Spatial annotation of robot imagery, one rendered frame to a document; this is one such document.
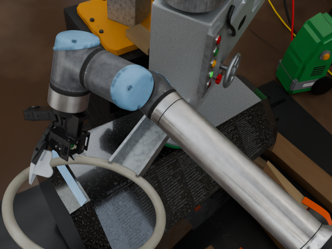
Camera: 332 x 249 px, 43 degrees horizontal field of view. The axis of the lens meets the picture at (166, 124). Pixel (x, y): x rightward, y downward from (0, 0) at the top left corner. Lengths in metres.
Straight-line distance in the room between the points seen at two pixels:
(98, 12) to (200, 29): 1.34
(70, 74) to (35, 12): 3.16
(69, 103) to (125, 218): 0.98
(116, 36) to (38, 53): 1.25
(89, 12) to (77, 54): 1.77
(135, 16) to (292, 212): 1.79
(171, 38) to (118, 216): 0.78
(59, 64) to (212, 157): 0.37
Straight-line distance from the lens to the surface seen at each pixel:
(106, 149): 1.90
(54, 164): 1.48
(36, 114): 1.04
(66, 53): 0.89
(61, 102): 0.94
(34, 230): 2.63
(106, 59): 0.86
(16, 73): 3.47
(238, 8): 1.75
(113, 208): 1.81
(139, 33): 2.41
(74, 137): 0.98
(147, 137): 1.62
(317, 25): 3.24
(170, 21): 1.43
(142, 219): 1.87
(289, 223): 0.88
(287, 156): 2.93
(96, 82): 0.86
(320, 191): 2.86
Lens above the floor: 2.34
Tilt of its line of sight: 50 degrees down
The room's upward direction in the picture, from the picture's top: 6 degrees clockwise
